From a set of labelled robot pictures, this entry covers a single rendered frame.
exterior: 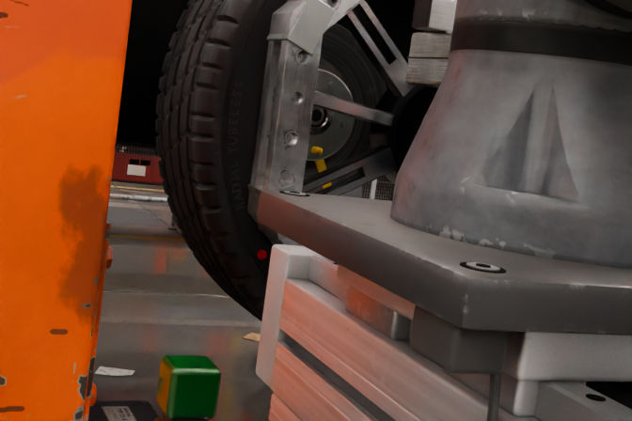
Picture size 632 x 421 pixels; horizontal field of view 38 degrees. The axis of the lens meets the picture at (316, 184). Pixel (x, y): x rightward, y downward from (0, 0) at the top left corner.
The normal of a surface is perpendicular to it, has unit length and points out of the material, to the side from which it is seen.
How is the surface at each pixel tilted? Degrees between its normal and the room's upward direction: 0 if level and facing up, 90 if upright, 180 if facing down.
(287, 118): 90
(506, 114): 73
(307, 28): 90
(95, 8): 90
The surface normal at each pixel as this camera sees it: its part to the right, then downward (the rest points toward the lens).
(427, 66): -0.91, -0.09
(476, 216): -0.58, -0.01
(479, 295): 0.38, 0.13
